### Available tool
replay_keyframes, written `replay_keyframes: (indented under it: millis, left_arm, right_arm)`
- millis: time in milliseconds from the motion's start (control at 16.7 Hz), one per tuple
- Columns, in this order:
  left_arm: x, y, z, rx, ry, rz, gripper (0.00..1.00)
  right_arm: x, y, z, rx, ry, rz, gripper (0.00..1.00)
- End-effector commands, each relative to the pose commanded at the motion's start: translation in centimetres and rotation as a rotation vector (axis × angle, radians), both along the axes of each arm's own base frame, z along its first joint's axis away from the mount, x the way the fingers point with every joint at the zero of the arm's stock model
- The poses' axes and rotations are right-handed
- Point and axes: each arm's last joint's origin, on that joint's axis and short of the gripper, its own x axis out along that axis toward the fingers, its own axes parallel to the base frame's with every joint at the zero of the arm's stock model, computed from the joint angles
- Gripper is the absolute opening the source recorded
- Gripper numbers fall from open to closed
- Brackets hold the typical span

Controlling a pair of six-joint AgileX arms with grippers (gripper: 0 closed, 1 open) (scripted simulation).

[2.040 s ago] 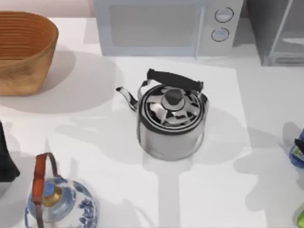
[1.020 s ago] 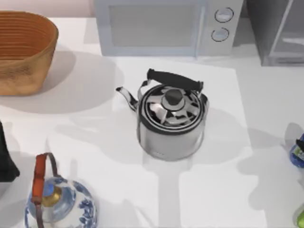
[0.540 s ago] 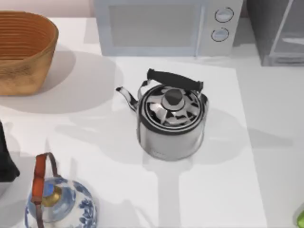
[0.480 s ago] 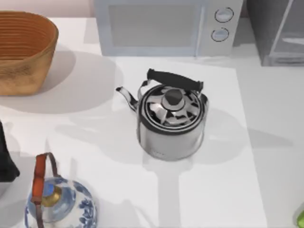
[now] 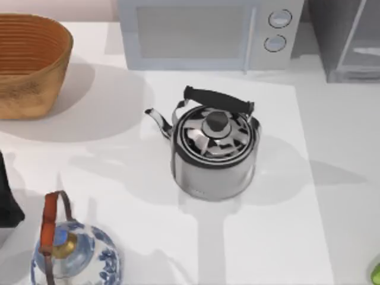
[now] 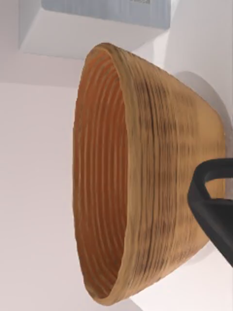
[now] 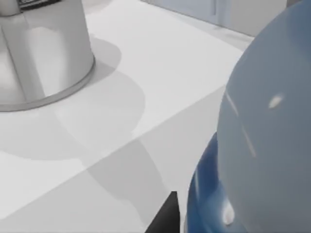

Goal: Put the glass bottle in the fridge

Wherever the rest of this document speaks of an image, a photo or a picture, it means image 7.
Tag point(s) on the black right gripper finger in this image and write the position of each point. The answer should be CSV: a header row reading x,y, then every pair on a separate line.
x,y
167,216

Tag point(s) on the blue bottle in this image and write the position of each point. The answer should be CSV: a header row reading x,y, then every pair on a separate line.
x,y
264,136

